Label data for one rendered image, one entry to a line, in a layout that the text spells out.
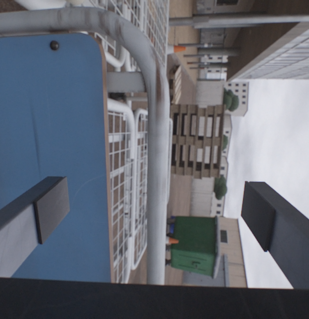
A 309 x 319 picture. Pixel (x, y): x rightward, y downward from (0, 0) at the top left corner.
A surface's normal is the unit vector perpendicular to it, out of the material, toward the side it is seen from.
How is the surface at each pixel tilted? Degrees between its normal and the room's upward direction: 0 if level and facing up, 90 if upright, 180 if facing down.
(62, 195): 10
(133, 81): 90
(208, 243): 94
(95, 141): 90
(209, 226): 94
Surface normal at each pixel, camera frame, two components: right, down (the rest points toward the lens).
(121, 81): -0.21, 0.25
